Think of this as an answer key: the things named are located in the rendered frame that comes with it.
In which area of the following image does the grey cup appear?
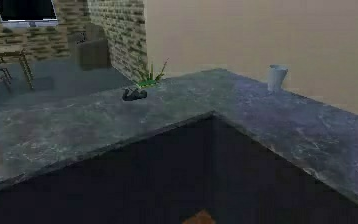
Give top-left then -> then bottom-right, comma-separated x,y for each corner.
266,64 -> 290,93

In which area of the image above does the small black lumpy object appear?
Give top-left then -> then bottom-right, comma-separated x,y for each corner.
121,86 -> 148,102

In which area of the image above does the dark marble-topped kitchen counter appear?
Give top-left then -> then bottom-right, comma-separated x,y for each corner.
0,68 -> 358,224

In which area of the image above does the black television set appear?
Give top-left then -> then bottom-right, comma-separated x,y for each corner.
0,0 -> 60,28

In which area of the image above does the green house plant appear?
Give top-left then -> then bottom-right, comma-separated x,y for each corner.
134,58 -> 170,90

